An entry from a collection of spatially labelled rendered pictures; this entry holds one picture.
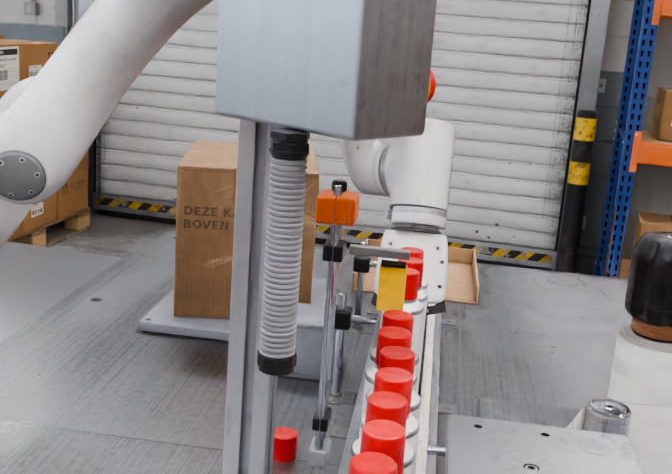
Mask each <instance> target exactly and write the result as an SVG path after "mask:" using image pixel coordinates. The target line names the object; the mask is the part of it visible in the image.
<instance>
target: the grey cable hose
mask: <svg viewBox="0 0 672 474"><path fill-rule="evenodd" d="M270 138H272V139H271V148H269V151H270V153H271V155H272V157H270V161H272V162H271V163H270V167H272V168H270V169H269V172H270V173H271V174H269V178H270V180H269V184H270V185H269V186H268V189H269V190H270V191H268V195H269V197H268V201H269V202H268V205H267V206H268V208H267V212H268V213H267V218H268V219H267V225H266V228H267V230H266V234H267V235H266V240H267V241H266V242H265V245H266V247H265V251H266V252H265V259H264V261H265V263H264V267H265V268H264V276H263V277H264V280H263V283H264V284H263V296H262V299H263V300H262V305H263V306H262V312H261V315H262V317H261V333H260V336H261V337H260V349H259V350H258V351H257V365H258V369H259V370H260V371H261V372H262V373H264V374H267V375H271V376H284V375H288V374H290V373H292V372H293V371H294V367H295V366H296V363H297V353H296V351H295V343H296V339H295V338H296V331H297V329H296V328H297V316H298V313H297V312H298V308H297V307H298V300H299V298H298V296H299V284H300V281H299V280H300V272H301V271H300V269H301V265H300V264H301V253H302V249H301V247H302V243H301V242H302V240H303V238H302V236H303V232H302V231H303V224H304V222H303V220H304V215H303V214H304V210H303V209H304V208H305V205H304V204H303V203H305V199H304V197H305V193H304V192H305V191H306V188H305V186H306V182H305V180H306V178H307V177H306V176H305V175H306V174H307V171H306V170H305V169H307V165H306V163H308V160H307V159H306V157H307V156H308V155H309V153H310V151H309V143H308V139H310V133H308V132H303V131H298V130H292V129H280V128H275V129H273V130H271V131H270Z"/></svg>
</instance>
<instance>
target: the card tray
mask: <svg viewBox="0 0 672 474"><path fill-rule="evenodd" d="M381 242H382V240H377V239H366V243H367V246H375V247H380V246H381ZM376 269H377V268H372V267H370V270H369V272H368V273H365V274H364V286H363V292H366V293H374V292H375V291H374V285H375V276H376ZM357 280H358V272H354V271H353V277H352V290H351V291H357ZM478 292H479V280H478V271H477V261H476V252H475V250H474V249H465V248H455V247H448V270H447V287H446V295H445V301H448V302H457V303H466V304H475V305H477V301H478Z"/></svg>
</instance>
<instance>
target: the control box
mask: <svg viewBox="0 0 672 474"><path fill-rule="evenodd" d="M436 5H437V0H219V19H218V44H217V69H216V94H215V112H216V113H217V114H218V115H221V116H226V117H231V118H236V119H241V120H246V121H252V122H257V123H262V124H267V125H272V126H277V127H282V128H287V129H292V130H298V131H303V132H308V133H313V134H318V135H323V136H328V137H333V138H339V139H344V140H349V141H364V140H376V139H388V138H401V137H413V136H420V135H422V134H423V133H424V130H425V119H426V109H427V101H428V98H429V94H430V86H431V82H430V67H431V57H432V47H433V36H434V26H435V16H436Z"/></svg>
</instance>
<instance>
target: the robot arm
mask: <svg viewBox="0 0 672 474"><path fill-rule="evenodd" d="M212 1H213V0H94V2H93V3H92V4H91V5H90V7H89V8H88V9H87V11H86V12H85V13H84V14H83V16H82V17H81V18H80V20H79V21H78V22H77V23H76V25H75V26H74V27H73V29H72V30H71V31H70V33H69V34H68V35H67V37H66V38H65V39H64V40H63V42H62V43H61V44H60V46H59V47H58V48H57V50H56V51H55V52H54V54H53V55H52V56H51V57H50V59H49V60H48V61H47V63H46V64H45V65H44V66H43V68H42V69H41V70H40V72H39V73H38V74H37V75H36V76H33V77H30V78H27V79H24V80H22V81H20V82H19V83H17V84H15V85H14V86H13V87H12V88H10V89H9V90H8V91H7V92H6V93H5V94H4V95H3V97H2V98H1V99H0V249H1V247H2V246H3V245H4V244H5V243H6V242H7V240H8V239H9V238H10V237H11V236H12V234H13V233H14V232H15V230H16V229H17V228H18V226H19V225H20V224H21V222H22V221H23V220H24V218H25V217H26V215H27V214H28V212H29V211H30V209H31V208H32V206H33V204H34V203H39V202H42V201H44V200H47V199H48V198H50V197H52V196H53V195H55V194H56V193H57V192H58V191H59V190H60V189H61V188H62V187H63V186H64V185H65V184H66V183H67V181H68V180H69V179H70V177H71V176H72V175H73V173H74V171H75V170H76V168H77V167H78V165H79V163H80V162H81V160H82V159H83V157H84V155H85V154H86V152H87V151H88V149H89V147H90V146H91V144H92V143H93V141H94V140H95V138H96V136H97V135H98V133H99V132H100V130H101V129H102V127H103V125H104V124H105V122H106V121H107V119H108V118H109V116H110V115H111V113H112V111H113V110H114V108H115V107H116V105H117V104H118V103H119V101H120V100H121V98H122V97H123V95H124V94H125V92H126V91H127V90H128V88H129V87H130V86H131V84H132V83H133V82H134V80H135V79H136V78H137V77H138V75H139V74H140V73H141V72H142V70H143V69H144V68H145V67H146V66H147V64H148V63H149V62H150V61H151V60H152V59H153V57H154V56H155V55H156V54H157V53H158V52H159V51H160V49H161V48H162V47H163V46H164V45H165V44H166V42H167V41H168V40H169V39H170V38H171V37H172V36H173V35H174V34H175V33H176V31H177V30H178V29H179V28H180V27H181V26H183V25H184V24H185V23H186V22H187V21H188V20H189V19H190V18H191V17H193V16H194V15H195V14H196V13H198V12H199V11H200V10H201V9H203V8H204V7H205V6H207V5H208V4H209V3H211V2H212ZM454 138H455V127H454V126H453V125H452V124H451V123H449V122H447V121H444V120H441V119H437V118H430V117H426V119H425V130H424V133H423V134H422V135H420V136H413V137H401V138H396V141H395V142H394V143H393V144H383V143H381V142H380V141H379V139H376V140H364V141H349V140H344V139H339V138H338V139H339V145H340V149H341V153H342V156H343V159H344V163H345V166H346V168H347V171H348V174H349V176H350V179H351V181H352V182H353V184H354V186H355V187H356V188H357V189H358V190H359V191H361V192H363V193H366V194H371V195H390V207H389V208H390V209H391V210H386V212H385V219H390V222H391V223H392V226H395V227H391V228H390V230H385V232H384V235H383V238H382V242H381V246H380V247H385V248H395V249H401V248H402V247H416V248H420V249H422V250H423V251H424V260H423V262H424V267H423V278H424V279H425V280H426V281H427V282H428V288H427V294H428V299H427V304H435V305H434V306H427V308H426V317H427V316H428V315H432V314H439V313H444V312H445V311H446V306H445V295H446V287H447V270H448V243H447V236H445V235H442V233H441V232H439V231H442V230H445V229H446V220H447V210H448V199H449V189H450V179H451V169H452V158H453V148H454Z"/></svg>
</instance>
